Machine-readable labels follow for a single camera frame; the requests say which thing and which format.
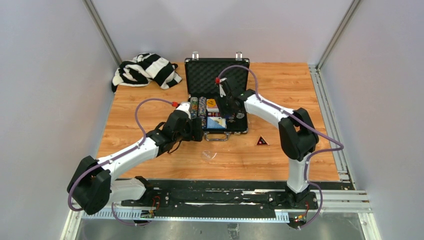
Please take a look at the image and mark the blue card deck box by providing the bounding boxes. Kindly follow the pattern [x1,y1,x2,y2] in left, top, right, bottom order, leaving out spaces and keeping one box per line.
[206,116,227,130]

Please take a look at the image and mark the clear dealer button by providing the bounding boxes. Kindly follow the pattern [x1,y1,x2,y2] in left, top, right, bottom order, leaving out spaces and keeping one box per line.
[200,150,217,162]

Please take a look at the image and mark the black poker set case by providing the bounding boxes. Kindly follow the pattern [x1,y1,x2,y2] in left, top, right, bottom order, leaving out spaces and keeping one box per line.
[184,52,251,141]

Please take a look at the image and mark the red triangular button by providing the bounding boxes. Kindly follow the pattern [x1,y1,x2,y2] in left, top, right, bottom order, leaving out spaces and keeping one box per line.
[256,136,269,146]

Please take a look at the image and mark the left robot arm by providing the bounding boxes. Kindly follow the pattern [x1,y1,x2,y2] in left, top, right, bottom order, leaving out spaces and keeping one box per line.
[66,109,203,215]

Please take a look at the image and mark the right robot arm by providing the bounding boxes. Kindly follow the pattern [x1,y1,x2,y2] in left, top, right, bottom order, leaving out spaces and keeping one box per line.
[215,77,319,209]

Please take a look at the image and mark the orange black loose chip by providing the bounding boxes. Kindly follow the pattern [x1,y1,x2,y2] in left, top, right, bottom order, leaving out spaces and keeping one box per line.
[226,116,236,123]

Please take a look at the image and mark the yellow big blind button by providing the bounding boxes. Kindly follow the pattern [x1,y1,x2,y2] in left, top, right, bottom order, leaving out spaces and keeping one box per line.
[206,99,217,108]

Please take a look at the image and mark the red playing card deck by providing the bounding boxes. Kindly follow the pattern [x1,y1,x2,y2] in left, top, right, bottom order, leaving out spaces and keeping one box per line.
[206,98,220,113]

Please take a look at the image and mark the green chip row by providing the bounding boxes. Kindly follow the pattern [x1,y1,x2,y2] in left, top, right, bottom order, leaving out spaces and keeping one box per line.
[189,96,199,119]

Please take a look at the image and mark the black white striped cloth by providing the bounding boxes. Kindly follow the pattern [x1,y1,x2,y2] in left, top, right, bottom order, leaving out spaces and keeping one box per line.
[111,52,182,93]

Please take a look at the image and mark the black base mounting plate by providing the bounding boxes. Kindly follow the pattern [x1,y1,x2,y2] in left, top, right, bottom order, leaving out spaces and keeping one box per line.
[121,179,320,219]

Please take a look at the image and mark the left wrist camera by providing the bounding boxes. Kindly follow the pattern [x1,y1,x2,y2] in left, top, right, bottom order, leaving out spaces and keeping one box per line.
[175,102,191,119]

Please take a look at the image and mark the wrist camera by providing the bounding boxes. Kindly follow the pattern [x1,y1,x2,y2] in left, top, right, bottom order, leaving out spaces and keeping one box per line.
[175,102,191,119]
[215,77,227,98]

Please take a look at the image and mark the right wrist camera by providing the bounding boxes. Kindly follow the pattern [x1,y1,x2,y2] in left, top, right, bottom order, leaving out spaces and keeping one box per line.
[215,77,227,98]

